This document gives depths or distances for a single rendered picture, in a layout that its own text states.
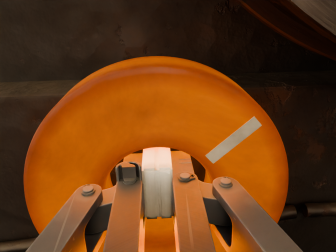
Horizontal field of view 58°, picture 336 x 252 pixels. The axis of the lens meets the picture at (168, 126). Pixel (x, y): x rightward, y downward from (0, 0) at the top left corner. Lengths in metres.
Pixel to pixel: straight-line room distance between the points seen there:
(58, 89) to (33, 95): 0.02
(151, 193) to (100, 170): 0.03
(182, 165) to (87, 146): 0.05
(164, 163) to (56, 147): 0.06
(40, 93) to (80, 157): 0.10
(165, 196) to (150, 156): 0.02
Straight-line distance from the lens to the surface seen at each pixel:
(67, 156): 0.17
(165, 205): 0.16
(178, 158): 0.17
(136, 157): 0.18
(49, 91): 0.26
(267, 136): 0.17
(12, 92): 0.28
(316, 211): 0.30
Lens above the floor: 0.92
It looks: 20 degrees down
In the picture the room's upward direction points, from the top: 2 degrees counter-clockwise
